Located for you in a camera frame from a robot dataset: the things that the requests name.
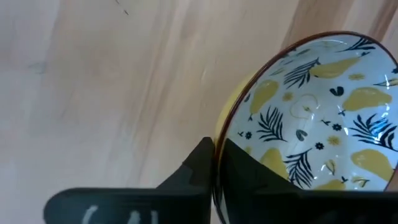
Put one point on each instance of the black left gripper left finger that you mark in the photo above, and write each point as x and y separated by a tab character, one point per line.
140	207

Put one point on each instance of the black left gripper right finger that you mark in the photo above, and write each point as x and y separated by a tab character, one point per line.
280	208

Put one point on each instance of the yellow pear-print ceramic bowl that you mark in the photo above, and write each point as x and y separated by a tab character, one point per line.
311	118

